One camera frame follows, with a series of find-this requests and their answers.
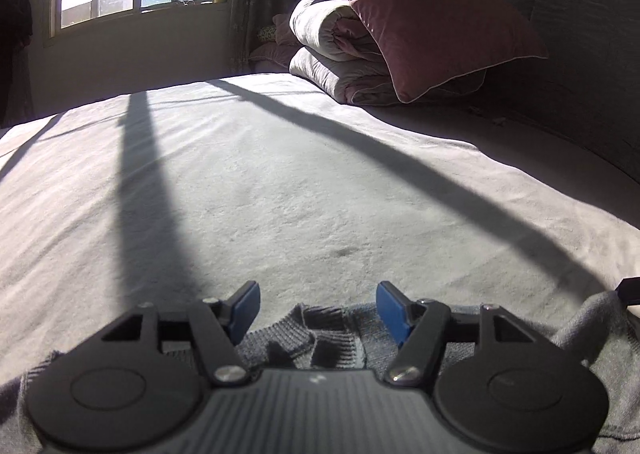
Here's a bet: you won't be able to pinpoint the grey bed sheet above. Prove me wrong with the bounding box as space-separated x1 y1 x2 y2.
1 74 639 379

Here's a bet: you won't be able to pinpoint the maroon velvet pillow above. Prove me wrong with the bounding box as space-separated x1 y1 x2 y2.
349 0 548 104

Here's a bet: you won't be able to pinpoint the dark clothes hanging in corner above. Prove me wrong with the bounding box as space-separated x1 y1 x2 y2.
0 0 32 125

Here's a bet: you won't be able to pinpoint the grey knit sweater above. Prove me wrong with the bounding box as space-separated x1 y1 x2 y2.
1 291 639 453

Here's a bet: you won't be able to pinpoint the pink bedding pile by curtain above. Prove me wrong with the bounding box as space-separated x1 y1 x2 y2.
248 14 302 73

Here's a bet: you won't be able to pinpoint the grey quilted headboard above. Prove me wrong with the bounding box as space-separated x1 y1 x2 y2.
451 0 640 185

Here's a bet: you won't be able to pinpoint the folded white pink quilt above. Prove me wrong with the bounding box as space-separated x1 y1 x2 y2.
288 0 398 107

